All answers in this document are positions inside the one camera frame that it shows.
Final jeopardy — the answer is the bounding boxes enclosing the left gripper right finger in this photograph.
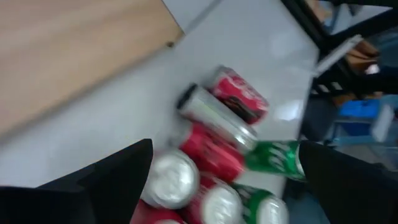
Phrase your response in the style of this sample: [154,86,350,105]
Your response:
[299,140,398,224]

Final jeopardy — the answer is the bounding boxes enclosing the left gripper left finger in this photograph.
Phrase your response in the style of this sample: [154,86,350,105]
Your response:
[0,138,154,224]

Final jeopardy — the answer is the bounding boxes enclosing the green soda can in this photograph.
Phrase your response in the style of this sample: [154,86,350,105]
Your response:
[244,139,307,183]
[231,182,290,224]

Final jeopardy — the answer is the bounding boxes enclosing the red can black lettering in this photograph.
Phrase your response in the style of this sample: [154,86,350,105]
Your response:
[178,121,247,184]

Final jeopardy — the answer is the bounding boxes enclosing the red can white script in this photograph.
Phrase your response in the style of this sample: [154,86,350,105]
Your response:
[208,64,270,126]

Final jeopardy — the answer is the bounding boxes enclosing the tall slim silver can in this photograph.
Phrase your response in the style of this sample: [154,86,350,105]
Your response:
[176,83,259,154]

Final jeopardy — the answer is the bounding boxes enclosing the wooden shelf black metal legs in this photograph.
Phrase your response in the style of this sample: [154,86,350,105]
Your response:
[0,0,185,138]

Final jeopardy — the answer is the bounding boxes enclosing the blue storage bin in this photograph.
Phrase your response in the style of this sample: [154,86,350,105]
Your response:
[334,98,385,147]

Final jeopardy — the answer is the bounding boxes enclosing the red cola can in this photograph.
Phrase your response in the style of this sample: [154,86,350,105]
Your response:
[130,198,187,224]
[139,147,200,210]
[180,172,244,224]

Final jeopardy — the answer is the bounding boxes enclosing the silver metal bracket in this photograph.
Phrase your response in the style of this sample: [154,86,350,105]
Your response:
[312,33,364,77]

